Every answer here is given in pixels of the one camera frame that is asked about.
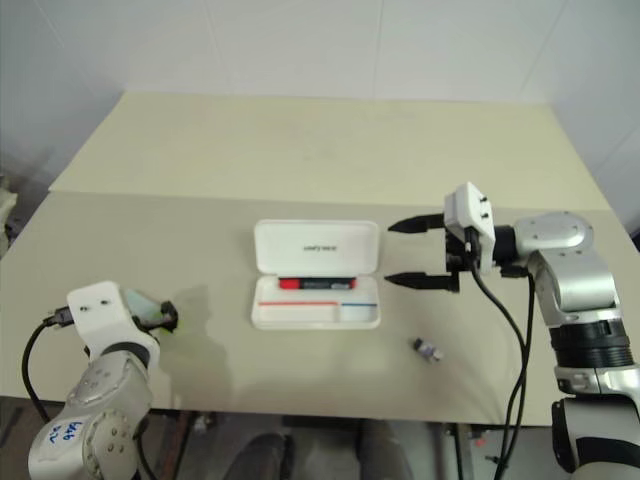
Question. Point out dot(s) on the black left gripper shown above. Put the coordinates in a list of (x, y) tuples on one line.
[(145, 310)]

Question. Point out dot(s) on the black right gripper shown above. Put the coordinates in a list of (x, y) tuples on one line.
[(457, 255)]

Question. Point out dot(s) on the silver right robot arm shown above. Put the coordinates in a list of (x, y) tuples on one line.
[(575, 285)]

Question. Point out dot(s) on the white hard pencil case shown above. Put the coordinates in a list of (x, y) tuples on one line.
[(315, 272)]

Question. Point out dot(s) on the red marker with black cap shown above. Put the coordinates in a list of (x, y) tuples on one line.
[(300, 284)]

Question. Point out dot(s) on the metal table leg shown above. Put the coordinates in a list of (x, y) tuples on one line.
[(186, 445), (462, 452)]

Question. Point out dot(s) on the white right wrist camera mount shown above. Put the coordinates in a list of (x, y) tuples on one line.
[(467, 205)]

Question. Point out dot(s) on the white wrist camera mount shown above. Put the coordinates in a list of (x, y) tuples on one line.
[(467, 205), (100, 310)]

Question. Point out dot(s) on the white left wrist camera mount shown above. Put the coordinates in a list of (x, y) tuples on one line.
[(100, 310)]

